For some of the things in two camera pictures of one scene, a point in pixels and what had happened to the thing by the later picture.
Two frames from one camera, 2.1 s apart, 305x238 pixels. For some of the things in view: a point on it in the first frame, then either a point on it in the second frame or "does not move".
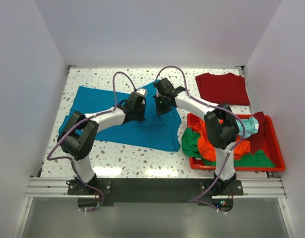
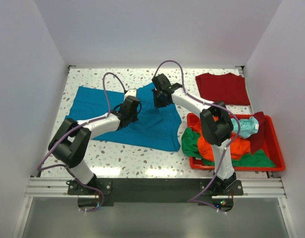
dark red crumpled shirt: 258,141 does not move
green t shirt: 189,141 does not move
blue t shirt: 158,131 does not move
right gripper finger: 167,108 -> 166,101
